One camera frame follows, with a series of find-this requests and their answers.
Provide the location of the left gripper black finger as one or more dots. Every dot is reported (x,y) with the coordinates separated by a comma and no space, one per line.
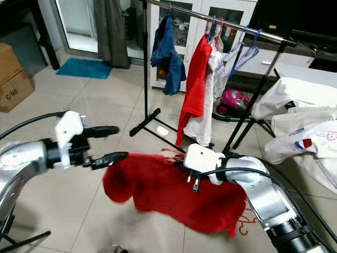
(110,159)
(102,131)

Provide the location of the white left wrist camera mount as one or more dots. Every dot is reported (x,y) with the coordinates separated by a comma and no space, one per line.
(68,129)

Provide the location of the plain red shirt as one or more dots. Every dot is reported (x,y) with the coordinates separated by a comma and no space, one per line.
(195,84)

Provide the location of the pink vacuum cleaner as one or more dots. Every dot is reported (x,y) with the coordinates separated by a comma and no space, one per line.
(231,100)

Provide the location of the red shirt with print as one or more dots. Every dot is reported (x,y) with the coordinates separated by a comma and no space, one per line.
(174,195)

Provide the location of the printed cardboard box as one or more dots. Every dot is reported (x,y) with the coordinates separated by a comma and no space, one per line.
(16,95)

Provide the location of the cream stitched jacket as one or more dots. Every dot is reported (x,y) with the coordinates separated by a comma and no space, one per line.
(310,116)

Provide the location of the metal clothes rack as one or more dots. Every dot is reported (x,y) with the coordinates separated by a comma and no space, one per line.
(144,63)

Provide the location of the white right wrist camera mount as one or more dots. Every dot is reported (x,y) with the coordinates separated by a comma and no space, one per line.
(202,158)

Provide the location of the grey curtain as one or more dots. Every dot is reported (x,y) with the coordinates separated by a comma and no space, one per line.
(111,31)

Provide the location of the blue plastic hanger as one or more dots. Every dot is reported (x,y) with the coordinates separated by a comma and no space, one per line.
(234,62)
(255,52)

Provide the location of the black desk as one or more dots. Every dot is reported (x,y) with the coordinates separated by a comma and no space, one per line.
(42,31)

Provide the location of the white crumpled garment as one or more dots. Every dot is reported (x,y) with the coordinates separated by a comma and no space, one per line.
(295,95)

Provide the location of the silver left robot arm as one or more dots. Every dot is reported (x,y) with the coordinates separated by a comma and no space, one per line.
(21,168)

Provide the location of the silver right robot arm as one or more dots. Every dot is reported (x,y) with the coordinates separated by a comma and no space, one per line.
(268,200)

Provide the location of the blue denim garment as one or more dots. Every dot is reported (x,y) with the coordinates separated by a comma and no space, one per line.
(168,63)

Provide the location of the black television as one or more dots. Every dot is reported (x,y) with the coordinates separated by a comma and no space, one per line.
(295,16)

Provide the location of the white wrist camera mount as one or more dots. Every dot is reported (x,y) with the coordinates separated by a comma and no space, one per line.
(68,129)
(202,158)

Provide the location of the teal floor mat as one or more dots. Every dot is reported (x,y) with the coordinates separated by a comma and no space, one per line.
(84,68)

